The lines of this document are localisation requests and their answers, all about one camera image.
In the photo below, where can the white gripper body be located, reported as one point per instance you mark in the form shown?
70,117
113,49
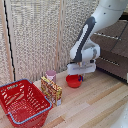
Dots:
81,68

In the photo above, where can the pink cup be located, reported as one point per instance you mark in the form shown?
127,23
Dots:
51,76

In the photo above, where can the red shopping basket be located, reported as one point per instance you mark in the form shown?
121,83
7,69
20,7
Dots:
22,102

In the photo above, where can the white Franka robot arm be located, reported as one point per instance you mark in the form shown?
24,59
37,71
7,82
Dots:
96,26

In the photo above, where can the red bowl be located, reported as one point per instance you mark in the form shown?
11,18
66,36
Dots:
73,81

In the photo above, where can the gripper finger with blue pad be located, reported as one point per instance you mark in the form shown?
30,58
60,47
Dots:
80,78

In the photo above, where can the granola bars box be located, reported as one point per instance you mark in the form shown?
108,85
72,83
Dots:
52,90

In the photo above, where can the dark wooden cabinet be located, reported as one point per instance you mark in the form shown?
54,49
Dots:
112,46

